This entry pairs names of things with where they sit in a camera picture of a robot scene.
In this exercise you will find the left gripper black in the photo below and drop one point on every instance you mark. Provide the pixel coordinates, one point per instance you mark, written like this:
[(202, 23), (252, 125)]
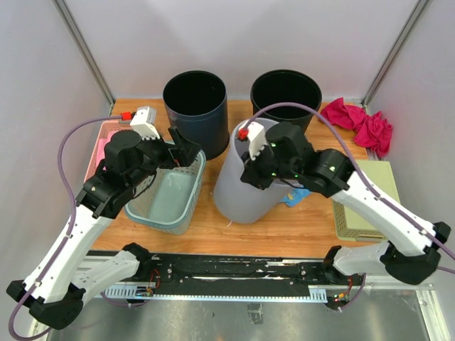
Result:
[(183, 150)]

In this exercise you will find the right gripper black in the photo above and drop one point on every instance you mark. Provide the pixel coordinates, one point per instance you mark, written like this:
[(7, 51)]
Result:
[(252, 172)]

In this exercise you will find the dark blue plastic bin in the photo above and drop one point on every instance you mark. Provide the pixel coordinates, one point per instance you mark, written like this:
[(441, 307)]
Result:
[(196, 104)]

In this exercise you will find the teal plastic basket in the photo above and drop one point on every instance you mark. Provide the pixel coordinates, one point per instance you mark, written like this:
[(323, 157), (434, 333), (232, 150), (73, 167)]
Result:
[(169, 203)]

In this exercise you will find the black ribbed plastic bin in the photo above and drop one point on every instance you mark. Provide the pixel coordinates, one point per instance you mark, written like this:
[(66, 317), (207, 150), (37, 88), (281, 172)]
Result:
[(286, 86)]

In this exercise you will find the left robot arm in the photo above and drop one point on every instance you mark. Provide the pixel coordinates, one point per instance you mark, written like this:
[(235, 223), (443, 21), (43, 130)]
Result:
[(54, 293)]

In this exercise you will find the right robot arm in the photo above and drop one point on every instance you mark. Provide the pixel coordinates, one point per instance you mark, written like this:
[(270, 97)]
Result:
[(410, 252)]

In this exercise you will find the blue patterned cloth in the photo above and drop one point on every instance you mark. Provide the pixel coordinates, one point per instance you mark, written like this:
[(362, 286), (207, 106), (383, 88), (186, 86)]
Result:
[(295, 197)]

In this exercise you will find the pink plastic basket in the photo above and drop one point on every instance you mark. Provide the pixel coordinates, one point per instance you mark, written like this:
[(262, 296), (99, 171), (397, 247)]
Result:
[(107, 130)]

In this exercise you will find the pink cloth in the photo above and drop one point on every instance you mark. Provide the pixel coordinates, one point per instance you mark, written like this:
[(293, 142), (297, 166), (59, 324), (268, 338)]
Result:
[(102, 142)]

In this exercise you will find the magenta cloth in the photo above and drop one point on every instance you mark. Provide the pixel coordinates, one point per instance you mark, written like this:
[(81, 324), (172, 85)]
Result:
[(373, 132)]

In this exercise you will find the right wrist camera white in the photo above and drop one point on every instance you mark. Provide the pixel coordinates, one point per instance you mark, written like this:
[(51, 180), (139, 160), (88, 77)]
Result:
[(254, 133)]

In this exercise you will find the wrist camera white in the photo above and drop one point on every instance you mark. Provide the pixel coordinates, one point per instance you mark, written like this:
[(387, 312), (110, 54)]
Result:
[(254, 133), (143, 123)]

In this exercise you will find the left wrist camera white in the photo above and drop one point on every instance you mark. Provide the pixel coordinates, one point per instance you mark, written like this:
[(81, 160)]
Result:
[(143, 123)]

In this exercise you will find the left aluminium frame post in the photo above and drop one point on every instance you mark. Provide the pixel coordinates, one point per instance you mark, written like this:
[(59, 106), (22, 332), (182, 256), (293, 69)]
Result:
[(68, 19)]

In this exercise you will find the aluminium frame post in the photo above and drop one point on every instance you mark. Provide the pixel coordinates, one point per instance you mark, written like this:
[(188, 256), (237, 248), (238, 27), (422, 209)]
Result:
[(68, 19), (398, 45)]

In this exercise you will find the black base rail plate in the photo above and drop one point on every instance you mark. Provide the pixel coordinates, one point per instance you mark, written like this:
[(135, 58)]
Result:
[(170, 268)]

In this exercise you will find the grey cable duct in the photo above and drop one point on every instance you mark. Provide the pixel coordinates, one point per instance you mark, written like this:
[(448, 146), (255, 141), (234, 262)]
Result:
[(254, 290)]

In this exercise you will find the right aluminium frame post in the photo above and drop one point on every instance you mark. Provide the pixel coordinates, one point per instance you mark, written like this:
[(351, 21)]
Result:
[(398, 45)]

